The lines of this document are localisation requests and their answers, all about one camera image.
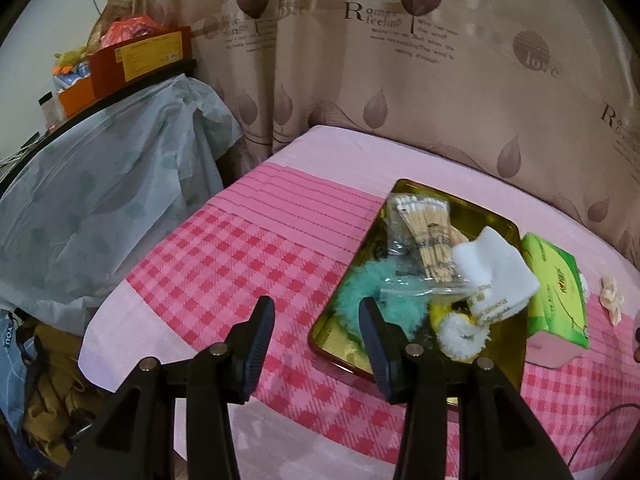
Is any black shelf board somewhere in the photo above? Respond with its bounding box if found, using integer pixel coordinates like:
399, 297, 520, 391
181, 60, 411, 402
0, 58, 199, 197

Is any grey-blue plastic cover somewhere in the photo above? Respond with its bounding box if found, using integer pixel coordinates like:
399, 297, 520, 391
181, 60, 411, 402
0, 75, 244, 322

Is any white sock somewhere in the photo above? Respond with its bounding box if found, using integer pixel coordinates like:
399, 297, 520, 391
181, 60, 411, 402
451, 226, 542, 329

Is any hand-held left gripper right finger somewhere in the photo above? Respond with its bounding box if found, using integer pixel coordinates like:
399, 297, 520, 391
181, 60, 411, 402
358, 297, 576, 480

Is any cream fabric bow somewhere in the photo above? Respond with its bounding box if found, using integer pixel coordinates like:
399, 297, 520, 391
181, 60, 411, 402
598, 274, 626, 327

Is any red-brown box with yellow label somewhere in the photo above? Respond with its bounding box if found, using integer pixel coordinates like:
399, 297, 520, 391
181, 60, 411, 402
88, 25, 194, 99

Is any yellow-green plush toy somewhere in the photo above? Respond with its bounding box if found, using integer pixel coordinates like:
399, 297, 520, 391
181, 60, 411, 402
54, 46, 92, 69

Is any green tissue pack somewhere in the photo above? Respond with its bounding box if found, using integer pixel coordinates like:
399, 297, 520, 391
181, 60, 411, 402
520, 232, 592, 369

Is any small orange box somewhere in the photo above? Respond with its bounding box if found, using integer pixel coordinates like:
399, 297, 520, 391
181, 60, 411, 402
56, 77, 99, 117

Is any beige leaf print curtain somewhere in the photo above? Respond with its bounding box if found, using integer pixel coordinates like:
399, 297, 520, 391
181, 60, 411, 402
119, 0, 640, 272

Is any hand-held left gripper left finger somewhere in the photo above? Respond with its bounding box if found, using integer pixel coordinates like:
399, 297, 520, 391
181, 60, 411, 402
60, 296, 276, 480

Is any black cable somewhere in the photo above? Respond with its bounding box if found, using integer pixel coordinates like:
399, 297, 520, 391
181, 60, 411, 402
564, 399, 640, 467

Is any clear bag of cotton swabs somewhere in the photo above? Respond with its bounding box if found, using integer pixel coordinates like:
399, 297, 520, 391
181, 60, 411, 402
384, 193, 482, 297

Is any pink checked cloth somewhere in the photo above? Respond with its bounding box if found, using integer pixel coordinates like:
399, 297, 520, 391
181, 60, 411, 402
77, 125, 640, 477

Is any orange plastic bag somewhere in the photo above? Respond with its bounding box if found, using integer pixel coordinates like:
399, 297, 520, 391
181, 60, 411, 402
100, 14, 162, 52

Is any teal fluffy scrunchie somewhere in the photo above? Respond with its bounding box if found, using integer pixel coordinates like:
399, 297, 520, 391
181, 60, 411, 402
332, 258, 432, 349

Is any gold metal tin box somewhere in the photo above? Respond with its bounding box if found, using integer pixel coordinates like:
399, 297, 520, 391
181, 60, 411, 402
307, 178, 531, 411

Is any white and yellow fluffy scrunchie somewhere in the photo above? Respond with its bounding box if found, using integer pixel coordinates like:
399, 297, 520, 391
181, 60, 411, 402
429, 302, 489, 363

